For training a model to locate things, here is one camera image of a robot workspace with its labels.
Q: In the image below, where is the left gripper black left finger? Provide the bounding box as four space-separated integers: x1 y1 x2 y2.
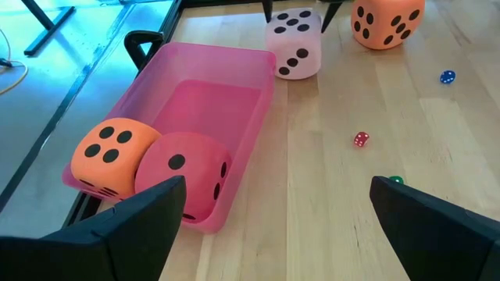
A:
0 175 188 281

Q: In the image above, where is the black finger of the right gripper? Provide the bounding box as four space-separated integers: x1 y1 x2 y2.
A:
261 0 274 23
320 1 345 34

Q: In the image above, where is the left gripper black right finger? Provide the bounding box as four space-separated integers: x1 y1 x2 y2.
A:
368 175 500 281

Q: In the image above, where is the pale pink foam die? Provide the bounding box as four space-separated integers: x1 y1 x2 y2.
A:
265 7 323 81

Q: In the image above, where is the orange foam die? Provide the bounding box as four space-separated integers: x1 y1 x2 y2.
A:
70 117 163 201
350 0 426 51

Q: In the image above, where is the coral pink foam die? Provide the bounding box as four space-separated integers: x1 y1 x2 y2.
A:
134 131 234 224

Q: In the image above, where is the small blue die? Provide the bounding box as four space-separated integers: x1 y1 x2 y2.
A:
439 69 457 85

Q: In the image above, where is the pink plastic bin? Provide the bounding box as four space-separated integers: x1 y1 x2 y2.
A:
61 41 277 235

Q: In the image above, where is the small red die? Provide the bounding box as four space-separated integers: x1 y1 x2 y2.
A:
353 131 370 148

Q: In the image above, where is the black table clamp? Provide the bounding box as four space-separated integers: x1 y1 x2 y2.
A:
123 30 166 72

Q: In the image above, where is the black floor stand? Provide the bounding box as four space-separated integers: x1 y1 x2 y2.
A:
21 0 77 57

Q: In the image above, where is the yellow cable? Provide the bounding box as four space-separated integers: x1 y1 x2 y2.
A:
0 27 30 97

